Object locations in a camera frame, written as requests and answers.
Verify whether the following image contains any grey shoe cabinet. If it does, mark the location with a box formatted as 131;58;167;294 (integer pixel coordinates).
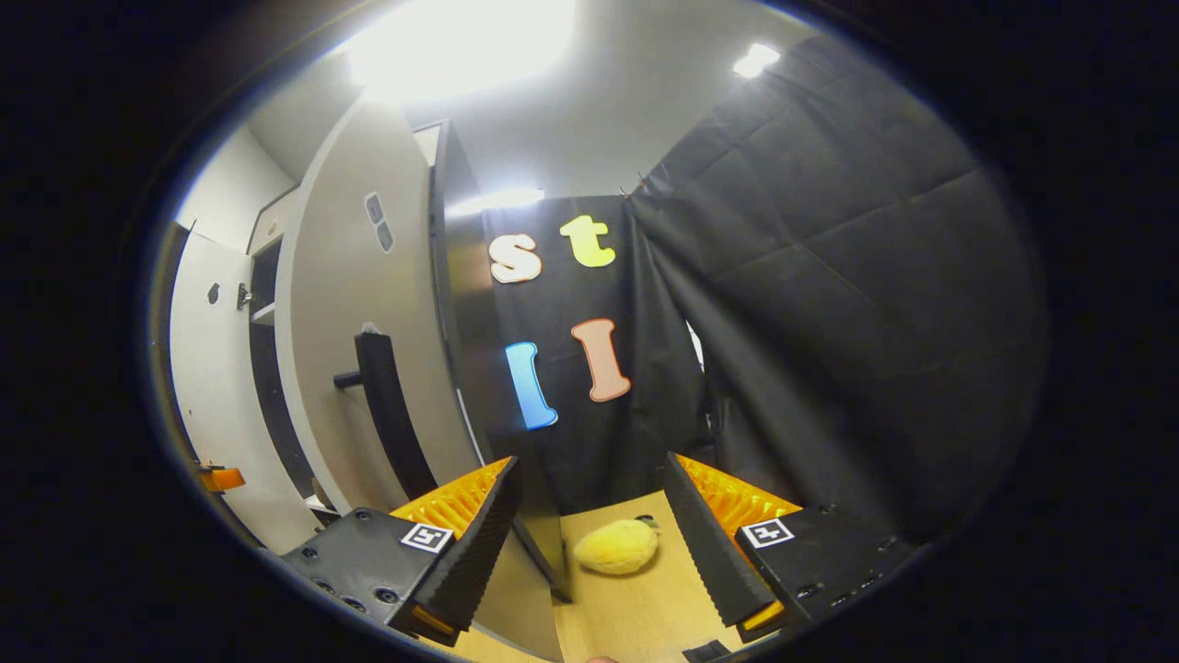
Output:
247;120;572;604

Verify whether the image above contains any small ceiling light panel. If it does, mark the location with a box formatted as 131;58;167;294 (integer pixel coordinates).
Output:
732;43;781;79
479;187;544;215

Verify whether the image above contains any black backdrop cloth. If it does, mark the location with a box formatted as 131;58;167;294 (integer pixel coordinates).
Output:
479;32;1051;544

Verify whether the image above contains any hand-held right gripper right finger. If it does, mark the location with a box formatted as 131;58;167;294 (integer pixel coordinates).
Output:
663;451;917;646

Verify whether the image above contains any large ceiling light panel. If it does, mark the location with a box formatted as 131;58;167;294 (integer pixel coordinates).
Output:
345;0;577;98

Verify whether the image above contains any black door handle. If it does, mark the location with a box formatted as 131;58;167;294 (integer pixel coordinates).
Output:
333;324;438;503

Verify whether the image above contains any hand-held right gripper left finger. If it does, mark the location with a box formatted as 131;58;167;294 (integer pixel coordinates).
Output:
281;456;523;647

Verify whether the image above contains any grey shoe cabinet door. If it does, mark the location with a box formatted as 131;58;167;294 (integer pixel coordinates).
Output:
274;92;567;662
169;226;323;555

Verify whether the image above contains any yellow plush toy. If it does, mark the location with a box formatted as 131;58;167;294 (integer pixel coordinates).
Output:
573;518;661;576

